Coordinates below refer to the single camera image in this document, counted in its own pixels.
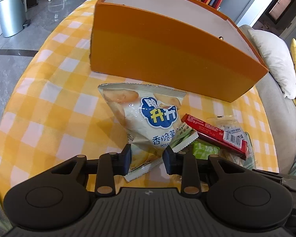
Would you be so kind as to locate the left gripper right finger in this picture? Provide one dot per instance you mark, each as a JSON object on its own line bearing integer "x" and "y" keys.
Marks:
{"x": 185, "y": 165}

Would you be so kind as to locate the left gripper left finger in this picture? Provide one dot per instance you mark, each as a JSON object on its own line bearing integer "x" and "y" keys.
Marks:
{"x": 110, "y": 165}

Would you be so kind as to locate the white potato chip bag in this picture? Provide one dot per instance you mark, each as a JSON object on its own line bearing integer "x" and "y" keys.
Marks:
{"x": 150, "y": 115}

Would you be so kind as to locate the green seaweed snack packet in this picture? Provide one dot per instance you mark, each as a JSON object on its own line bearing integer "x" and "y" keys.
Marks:
{"x": 202, "y": 149}

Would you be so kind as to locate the green chip snack bag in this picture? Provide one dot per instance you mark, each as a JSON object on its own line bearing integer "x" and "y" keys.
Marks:
{"x": 184, "y": 141}

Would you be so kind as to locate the red wrapped snack bar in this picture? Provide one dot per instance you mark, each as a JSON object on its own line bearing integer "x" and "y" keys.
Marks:
{"x": 216, "y": 136}

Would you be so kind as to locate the clear white candy packet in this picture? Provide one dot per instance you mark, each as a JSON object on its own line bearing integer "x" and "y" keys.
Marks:
{"x": 229, "y": 124}

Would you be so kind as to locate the beige sofa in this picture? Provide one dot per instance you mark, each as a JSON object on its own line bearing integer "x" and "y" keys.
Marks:
{"x": 281, "y": 116}

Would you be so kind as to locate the orange cardboard box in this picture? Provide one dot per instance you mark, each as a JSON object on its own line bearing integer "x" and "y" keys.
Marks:
{"x": 184, "y": 44}

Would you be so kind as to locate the white cushion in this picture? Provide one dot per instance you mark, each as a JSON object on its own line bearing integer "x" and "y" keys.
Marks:
{"x": 277, "y": 58}

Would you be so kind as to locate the silver pedal trash can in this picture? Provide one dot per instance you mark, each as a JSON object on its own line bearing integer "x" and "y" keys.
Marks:
{"x": 12, "y": 17}

